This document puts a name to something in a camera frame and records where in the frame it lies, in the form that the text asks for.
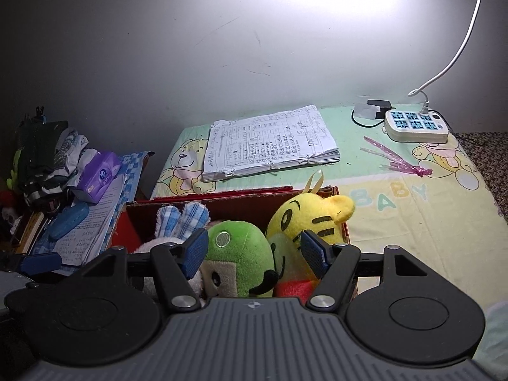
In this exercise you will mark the baby print blanket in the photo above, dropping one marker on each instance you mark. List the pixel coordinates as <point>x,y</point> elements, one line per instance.
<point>449,220</point>

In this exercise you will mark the brown patterned cloth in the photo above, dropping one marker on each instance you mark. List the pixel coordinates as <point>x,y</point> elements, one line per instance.
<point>488,152</point>

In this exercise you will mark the written paper sheet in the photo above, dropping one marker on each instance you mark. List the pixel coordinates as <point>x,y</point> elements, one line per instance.
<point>85,241</point>

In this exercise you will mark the white power strip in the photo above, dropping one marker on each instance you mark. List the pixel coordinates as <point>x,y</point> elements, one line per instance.
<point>412,127</point>

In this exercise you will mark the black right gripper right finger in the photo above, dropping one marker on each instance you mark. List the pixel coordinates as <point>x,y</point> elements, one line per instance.
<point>334,266</point>

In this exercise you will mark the blue checkered cloth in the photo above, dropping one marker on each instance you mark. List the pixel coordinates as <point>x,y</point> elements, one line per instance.
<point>131,166</point>

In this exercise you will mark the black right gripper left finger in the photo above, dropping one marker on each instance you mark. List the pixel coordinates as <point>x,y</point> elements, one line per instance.
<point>174,266</point>

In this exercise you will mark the red cardboard box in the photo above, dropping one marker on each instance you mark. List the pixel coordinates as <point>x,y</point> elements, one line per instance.
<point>137,222</point>

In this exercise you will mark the white bunny plush toy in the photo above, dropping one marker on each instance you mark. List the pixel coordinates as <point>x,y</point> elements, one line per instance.
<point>174,226</point>

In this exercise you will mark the blue glasses case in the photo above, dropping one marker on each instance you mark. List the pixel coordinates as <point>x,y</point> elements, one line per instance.
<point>66,221</point>

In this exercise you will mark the handwritten paper notebook stack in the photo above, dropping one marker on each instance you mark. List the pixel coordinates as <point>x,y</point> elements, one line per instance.
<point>268,142</point>

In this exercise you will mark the yellow tiger plush toy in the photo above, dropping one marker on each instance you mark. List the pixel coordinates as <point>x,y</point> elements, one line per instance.
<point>306,211</point>

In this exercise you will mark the black charger adapter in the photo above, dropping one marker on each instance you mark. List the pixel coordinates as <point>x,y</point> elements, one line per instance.
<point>383,106</point>

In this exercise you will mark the green frog plush toy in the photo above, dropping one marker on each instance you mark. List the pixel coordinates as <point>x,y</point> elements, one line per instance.
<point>239,262</point>

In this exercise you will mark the striped clothes pile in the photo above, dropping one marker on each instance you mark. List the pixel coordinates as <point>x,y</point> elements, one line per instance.
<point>47,157</point>

